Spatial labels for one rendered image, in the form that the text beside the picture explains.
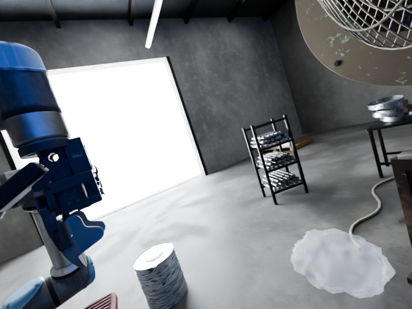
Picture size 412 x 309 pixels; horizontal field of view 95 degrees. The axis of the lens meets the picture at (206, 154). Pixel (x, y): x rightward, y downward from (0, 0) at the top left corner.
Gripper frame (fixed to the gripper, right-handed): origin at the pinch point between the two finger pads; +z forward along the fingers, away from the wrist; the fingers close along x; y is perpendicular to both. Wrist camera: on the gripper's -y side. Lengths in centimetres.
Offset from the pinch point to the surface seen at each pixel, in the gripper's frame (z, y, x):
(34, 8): -346, -32, 402
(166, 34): -303, 226, 438
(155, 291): 71, 5, 91
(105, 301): 9.2, 1.2, 1.3
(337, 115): 48, 625, 311
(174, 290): 76, 16, 89
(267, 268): 85, 76, 67
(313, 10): -48, 99, 10
